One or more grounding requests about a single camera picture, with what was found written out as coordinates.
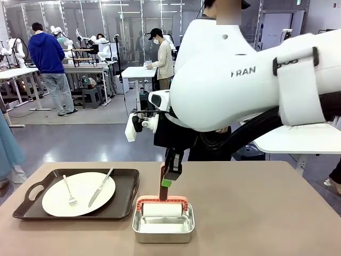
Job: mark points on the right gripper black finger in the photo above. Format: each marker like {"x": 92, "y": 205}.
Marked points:
{"x": 176, "y": 166}
{"x": 167, "y": 158}

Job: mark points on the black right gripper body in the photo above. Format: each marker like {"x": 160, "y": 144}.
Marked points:
{"x": 173, "y": 133}

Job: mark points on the pink brown lint roller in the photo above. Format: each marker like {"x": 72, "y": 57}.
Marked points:
{"x": 162, "y": 209}

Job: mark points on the dark brown serving tray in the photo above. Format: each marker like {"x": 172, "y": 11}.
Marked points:
{"x": 125, "y": 192}

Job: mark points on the silver table knife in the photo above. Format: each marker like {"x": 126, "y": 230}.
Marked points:
{"x": 102, "y": 184}

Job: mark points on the white round plate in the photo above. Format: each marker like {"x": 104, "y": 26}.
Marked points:
{"x": 80, "y": 194}

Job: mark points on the silver fork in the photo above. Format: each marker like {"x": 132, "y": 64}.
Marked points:
{"x": 68, "y": 189}

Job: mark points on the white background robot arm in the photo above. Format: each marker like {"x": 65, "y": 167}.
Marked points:
{"x": 16, "y": 50}
{"x": 65, "y": 40}
{"x": 102, "y": 50}

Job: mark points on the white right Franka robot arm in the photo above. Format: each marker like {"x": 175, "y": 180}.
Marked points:
{"x": 226, "y": 80}

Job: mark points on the person in denim jacket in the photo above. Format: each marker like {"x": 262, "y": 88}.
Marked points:
{"x": 207, "y": 156}

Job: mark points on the dark stool with teal top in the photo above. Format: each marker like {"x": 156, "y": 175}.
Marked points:
{"x": 144, "y": 96}

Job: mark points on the rectangular metal tin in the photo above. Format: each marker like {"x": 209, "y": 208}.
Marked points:
{"x": 162, "y": 237}

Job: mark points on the white standing desk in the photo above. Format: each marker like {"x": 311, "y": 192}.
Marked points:
{"x": 136, "y": 71}

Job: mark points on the black stool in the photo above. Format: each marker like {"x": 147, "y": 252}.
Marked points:
{"x": 247, "y": 153}

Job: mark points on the person in cream cardigan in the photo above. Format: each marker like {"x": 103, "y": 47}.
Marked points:
{"x": 163, "y": 60}

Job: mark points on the grey plastic stool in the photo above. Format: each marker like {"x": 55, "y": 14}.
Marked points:
{"x": 92, "y": 96}

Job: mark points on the wooden bar rack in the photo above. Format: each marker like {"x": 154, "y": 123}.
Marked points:
{"x": 85, "y": 59}

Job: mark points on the white side table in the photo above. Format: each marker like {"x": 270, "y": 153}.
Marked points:
{"x": 293, "y": 138}

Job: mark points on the white door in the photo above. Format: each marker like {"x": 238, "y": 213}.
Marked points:
{"x": 271, "y": 29}

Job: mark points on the man in blue hoodie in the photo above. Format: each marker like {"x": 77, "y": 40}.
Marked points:
{"x": 46, "y": 56}

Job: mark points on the black tripod with white device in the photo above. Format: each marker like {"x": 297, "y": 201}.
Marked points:
{"x": 287, "y": 32}

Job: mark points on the light blue garment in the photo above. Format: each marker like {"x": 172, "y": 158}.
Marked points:
{"x": 8, "y": 149}

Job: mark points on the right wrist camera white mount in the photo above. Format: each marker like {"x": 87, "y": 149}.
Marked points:
{"x": 131, "y": 130}

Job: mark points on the white lab desk with frame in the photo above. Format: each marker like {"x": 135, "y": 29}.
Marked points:
{"x": 90, "y": 69}

